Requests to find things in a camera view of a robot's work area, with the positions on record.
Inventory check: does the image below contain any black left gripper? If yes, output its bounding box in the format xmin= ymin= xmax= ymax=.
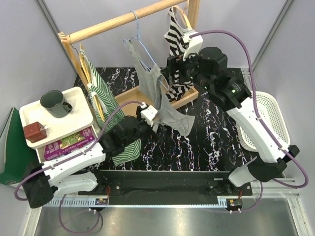
xmin=124 ymin=107 xmax=166 ymax=147

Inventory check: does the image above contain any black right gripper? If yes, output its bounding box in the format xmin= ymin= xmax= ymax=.
xmin=160 ymin=45 xmax=213 ymax=92

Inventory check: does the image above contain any grey tank top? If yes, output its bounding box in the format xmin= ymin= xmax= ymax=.
xmin=124 ymin=40 xmax=195 ymax=136

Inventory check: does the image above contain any blue wire hanger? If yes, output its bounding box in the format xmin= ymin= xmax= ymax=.
xmin=123 ymin=10 xmax=170 ymax=90

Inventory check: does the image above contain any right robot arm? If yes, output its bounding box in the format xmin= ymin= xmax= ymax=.
xmin=162 ymin=47 xmax=300 ymax=195

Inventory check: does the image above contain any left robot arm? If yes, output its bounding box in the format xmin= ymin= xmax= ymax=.
xmin=21 ymin=116 xmax=159 ymax=208

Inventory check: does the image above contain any green white striped top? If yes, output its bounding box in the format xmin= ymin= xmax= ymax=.
xmin=79 ymin=47 xmax=141 ymax=166

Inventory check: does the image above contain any black white striped tank top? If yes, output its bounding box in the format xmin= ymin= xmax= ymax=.
xmin=164 ymin=5 xmax=193 ymax=102

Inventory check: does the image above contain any wooden hanger right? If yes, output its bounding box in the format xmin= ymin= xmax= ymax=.
xmin=173 ymin=5 xmax=191 ymax=29

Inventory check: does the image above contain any wooden hanger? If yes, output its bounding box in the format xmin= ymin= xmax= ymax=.
xmin=78 ymin=43 xmax=106 ymax=122
xmin=173 ymin=5 xmax=191 ymax=29

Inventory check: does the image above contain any wooden hanger left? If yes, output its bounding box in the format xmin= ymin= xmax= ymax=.
xmin=78 ymin=43 xmax=106 ymax=122

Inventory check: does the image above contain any wooden clothes rack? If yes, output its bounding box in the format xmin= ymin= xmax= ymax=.
xmin=58 ymin=0 xmax=201 ymax=123

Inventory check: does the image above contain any white bedside shelf unit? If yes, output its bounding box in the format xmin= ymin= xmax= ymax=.
xmin=19 ymin=87 xmax=100 ymax=163

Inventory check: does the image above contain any purple book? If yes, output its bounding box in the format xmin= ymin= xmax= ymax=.
xmin=44 ymin=127 xmax=95 ymax=161

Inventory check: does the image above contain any dark green mug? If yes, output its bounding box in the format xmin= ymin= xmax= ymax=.
xmin=40 ymin=90 xmax=73 ymax=118

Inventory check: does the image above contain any white perforated plastic basket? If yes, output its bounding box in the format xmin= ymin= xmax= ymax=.
xmin=236 ymin=91 xmax=290 ymax=152

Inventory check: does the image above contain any red brown cube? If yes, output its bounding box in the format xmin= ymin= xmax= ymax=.
xmin=23 ymin=122 xmax=47 ymax=143

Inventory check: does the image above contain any green binder folder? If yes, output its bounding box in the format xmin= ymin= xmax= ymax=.
xmin=0 ymin=107 xmax=39 ymax=185

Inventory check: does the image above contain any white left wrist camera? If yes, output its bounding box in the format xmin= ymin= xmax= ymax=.
xmin=140 ymin=102 xmax=158 ymax=127

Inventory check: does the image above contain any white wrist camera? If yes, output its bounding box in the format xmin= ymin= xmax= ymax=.
xmin=182 ymin=29 xmax=203 ymax=61
xmin=140 ymin=102 xmax=158 ymax=127

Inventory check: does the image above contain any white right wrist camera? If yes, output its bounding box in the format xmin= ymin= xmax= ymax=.
xmin=182 ymin=29 xmax=203 ymax=61

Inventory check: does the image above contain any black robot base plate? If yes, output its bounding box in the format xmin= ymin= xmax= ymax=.
xmin=78 ymin=170 xmax=252 ymax=206

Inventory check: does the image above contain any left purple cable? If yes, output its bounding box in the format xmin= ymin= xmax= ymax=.
xmin=14 ymin=100 xmax=146 ymax=234

